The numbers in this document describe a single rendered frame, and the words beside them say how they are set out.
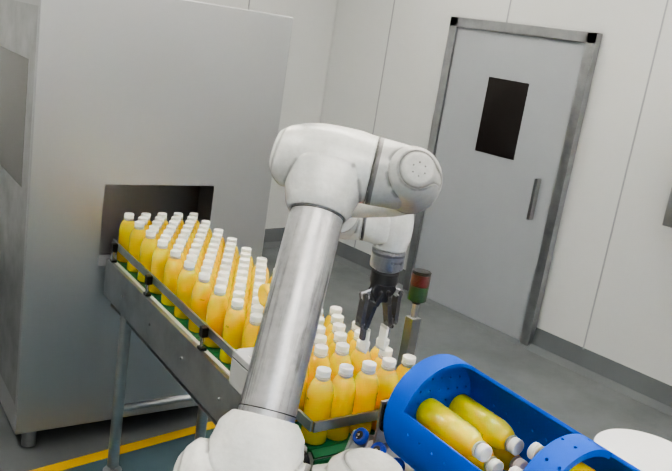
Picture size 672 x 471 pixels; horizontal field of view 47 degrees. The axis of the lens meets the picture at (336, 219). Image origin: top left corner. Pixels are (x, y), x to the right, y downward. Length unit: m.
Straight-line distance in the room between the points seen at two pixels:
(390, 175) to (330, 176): 0.11
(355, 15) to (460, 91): 1.40
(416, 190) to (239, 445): 0.53
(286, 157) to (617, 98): 4.11
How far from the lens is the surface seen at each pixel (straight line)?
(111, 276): 3.34
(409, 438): 1.84
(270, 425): 1.29
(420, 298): 2.50
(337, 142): 1.40
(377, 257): 2.00
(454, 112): 6.02
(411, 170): 1.37
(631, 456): 2.17
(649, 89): 5.27
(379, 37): 6.68
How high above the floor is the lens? 1.95
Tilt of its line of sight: 13 degrees down
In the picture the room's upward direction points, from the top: 9 degrees clockwise
